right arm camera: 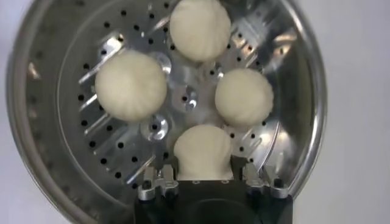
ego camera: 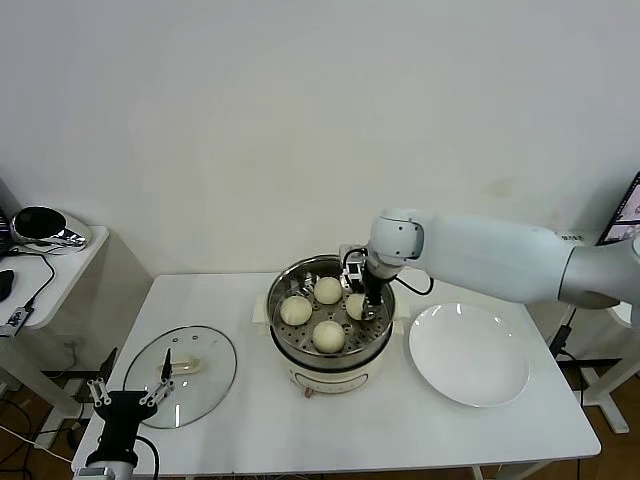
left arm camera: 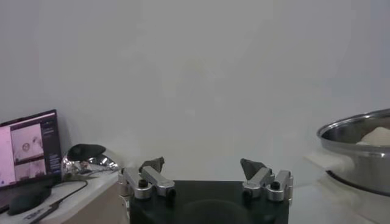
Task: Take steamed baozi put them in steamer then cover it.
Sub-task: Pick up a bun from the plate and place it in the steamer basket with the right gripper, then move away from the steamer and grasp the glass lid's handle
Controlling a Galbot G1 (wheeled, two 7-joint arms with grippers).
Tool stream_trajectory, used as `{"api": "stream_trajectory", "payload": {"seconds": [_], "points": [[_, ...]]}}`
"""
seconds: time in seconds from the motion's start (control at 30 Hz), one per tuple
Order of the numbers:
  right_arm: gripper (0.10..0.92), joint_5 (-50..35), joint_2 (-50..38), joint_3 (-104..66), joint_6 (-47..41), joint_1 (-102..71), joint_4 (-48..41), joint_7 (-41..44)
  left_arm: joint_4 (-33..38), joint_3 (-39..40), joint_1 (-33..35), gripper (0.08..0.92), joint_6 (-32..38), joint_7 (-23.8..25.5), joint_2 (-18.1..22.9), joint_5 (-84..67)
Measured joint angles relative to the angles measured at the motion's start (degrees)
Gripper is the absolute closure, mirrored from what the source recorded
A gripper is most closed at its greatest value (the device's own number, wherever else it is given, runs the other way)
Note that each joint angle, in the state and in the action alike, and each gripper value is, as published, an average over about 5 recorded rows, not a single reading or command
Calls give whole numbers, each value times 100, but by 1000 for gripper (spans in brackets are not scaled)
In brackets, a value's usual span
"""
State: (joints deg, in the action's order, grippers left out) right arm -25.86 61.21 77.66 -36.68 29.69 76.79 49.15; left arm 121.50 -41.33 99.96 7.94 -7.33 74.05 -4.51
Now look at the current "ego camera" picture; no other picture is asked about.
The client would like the chrome and black headset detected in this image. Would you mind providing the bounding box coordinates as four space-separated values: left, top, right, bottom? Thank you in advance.
10 205 94 256

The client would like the black desk cable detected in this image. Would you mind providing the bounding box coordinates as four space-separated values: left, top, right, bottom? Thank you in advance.
0 247 57 309

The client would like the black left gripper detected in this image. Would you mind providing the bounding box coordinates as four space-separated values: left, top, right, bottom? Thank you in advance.
84 346 176 469

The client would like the small grey adapter box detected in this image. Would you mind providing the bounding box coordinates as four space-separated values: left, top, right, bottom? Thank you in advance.
0 303 37 337

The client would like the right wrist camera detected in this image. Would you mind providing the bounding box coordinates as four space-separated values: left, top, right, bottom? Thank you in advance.
338 243 369 290

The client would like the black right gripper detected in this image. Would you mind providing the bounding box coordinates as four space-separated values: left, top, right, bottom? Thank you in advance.
361 261 387 322

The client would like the stainless steel steamer basket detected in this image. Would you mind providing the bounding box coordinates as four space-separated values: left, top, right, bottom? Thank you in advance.
267 255 396 367

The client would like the grey open laptop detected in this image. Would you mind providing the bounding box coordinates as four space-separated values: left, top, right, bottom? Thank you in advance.
597 172 640 246

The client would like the glass pot lid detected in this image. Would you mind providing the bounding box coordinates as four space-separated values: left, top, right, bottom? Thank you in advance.
123 325 239 430

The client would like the white round plate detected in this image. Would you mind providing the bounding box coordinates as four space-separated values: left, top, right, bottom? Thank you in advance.
408 303 530 409

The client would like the black floor cable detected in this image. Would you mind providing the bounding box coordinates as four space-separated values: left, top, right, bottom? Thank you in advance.
0 394 36 446

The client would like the cream electric cooker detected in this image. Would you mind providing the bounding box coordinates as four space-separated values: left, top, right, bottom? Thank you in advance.
252 292 411 399

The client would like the black computer mouse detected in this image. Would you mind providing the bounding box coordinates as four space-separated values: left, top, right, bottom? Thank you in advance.
0 268 18 303

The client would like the black and white charger cable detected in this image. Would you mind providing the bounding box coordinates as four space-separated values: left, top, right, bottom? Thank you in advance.
547 307 581 359

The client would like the white side desk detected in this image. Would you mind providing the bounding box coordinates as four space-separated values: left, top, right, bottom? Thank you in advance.
554 232 640 436
0 224 112 441

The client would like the white floor cable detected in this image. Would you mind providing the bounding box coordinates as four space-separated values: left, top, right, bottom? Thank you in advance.
0 424 76 464

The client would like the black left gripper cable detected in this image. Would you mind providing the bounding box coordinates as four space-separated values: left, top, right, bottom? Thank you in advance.
133 435 162 480

